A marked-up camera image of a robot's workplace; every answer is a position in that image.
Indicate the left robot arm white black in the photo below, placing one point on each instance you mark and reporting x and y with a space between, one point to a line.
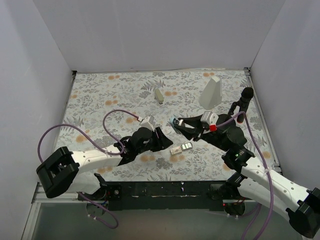
68 171

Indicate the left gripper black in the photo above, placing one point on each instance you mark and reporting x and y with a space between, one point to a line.
157 139

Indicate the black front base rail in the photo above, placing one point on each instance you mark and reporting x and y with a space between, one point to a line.
162 195

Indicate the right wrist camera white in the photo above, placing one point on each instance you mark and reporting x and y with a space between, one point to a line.
208 118

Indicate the staple tray with staples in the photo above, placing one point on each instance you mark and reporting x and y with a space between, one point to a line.
186 146

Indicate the white wedge-shaped block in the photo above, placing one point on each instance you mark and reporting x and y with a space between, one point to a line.
211 96

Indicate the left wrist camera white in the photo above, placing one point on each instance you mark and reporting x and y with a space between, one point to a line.
149 123

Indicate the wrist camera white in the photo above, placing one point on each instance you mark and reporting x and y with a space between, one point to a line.
149 123
208 118

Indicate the light blue stapler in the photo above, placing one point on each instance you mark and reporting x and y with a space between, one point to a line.
173 123

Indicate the black microphone stand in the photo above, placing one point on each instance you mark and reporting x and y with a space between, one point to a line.
231 111

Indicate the floral table mat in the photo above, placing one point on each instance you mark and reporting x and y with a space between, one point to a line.
103 107

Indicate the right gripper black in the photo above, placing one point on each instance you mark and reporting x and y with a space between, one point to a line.
198 128

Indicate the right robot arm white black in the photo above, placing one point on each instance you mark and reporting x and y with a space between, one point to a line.
253 179

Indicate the white staple box sleeve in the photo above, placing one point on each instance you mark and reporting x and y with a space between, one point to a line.
175 150

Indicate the black microphone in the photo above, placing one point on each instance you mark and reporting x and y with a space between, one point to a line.
246 96

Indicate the beige stapler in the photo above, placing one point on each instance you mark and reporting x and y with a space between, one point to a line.
158 96

